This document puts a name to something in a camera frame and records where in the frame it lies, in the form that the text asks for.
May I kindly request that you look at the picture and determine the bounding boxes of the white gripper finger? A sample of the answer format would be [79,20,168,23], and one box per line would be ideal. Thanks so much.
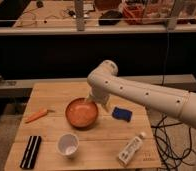
[85,95,93,102]
[102,102,111,112]

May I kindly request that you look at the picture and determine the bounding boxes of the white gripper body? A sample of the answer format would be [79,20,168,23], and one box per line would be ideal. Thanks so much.
[89,88,109,104]

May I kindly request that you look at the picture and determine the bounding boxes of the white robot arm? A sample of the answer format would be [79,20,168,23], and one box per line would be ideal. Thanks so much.
[87,60,196,171]

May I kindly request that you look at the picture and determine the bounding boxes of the blue sponge block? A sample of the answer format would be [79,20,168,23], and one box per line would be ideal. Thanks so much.
[112,107,132,122]

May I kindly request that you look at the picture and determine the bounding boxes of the orange wooden bowl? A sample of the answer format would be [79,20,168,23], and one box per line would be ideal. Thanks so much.
[65,98,98,128]

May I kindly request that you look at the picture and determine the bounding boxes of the orange toy carrot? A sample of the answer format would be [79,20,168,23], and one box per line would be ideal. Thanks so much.
[25,108,51,123]

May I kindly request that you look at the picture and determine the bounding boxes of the white paper cup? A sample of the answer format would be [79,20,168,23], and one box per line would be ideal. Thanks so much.
[57,133,79,158]

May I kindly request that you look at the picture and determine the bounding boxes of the white plastic bottle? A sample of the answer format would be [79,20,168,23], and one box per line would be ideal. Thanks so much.
[117,132,146,166]

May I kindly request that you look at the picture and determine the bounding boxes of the black bag on bench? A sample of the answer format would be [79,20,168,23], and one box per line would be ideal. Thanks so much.
[98,10,122,26]

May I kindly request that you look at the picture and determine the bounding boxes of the orange crate on bench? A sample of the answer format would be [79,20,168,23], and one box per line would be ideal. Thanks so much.
[122,3,144,25]

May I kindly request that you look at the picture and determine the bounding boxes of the black white striped eraser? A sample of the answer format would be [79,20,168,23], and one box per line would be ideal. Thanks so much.
[20,136,41,170]

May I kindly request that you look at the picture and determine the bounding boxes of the metal clamp at left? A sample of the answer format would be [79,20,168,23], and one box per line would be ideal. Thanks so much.
[0,74,16,86]

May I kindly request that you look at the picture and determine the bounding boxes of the black cable on floor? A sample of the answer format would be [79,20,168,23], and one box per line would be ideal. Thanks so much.
[150,113,196,171]

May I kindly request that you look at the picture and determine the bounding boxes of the metal frame post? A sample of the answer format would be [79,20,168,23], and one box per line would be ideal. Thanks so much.
[166,0,184,30]
[74,0,85,31]

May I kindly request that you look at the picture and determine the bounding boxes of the metal frame post right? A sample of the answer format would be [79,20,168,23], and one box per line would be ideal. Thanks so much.
[166,0,184,30]

